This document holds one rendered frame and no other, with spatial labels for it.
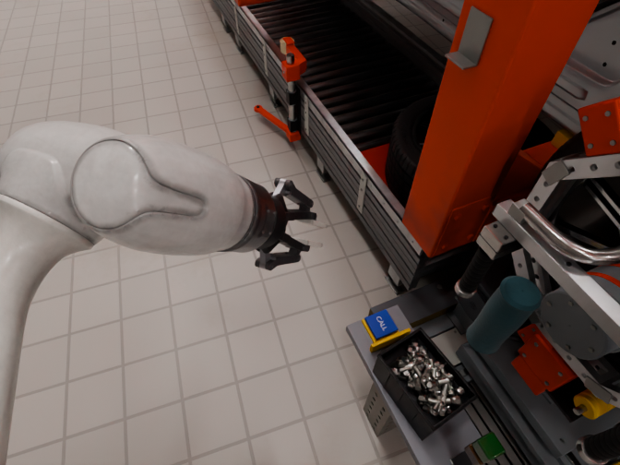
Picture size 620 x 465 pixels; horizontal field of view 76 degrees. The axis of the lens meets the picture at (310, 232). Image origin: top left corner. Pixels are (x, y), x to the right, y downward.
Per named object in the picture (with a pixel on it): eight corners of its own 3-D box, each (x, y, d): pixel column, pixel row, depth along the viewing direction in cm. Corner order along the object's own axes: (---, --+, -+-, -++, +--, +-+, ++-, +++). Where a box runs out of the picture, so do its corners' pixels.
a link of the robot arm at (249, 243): (264, 177, 42) (288, 188, 48) (197, 165, 46) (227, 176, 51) (244, 260, 42) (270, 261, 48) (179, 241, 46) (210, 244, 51)
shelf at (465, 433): (489, 457, 95) (494, 454, 93) (429, 490, 91) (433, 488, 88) (395, 308, 120) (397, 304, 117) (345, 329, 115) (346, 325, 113)
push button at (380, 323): (397, 332, 111) (399, 328, 109) (375, 341, 109) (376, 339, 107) (385, 312, 115) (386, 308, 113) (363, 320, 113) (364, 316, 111)
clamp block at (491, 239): (530, 245, 75) (542, 228, 71) (492, 261, 72) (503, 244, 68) (511, 226, 78) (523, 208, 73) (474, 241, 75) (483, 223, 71)
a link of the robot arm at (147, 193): (271, 172, 42) (178, 151, 47) (166, 121, 28) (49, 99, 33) (244, 270, 42) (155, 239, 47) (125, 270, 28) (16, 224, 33)
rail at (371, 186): (428, 277, 156) (443, 243, 139) (408, 284, 154) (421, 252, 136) (241, 19, 297) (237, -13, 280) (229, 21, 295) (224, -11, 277)
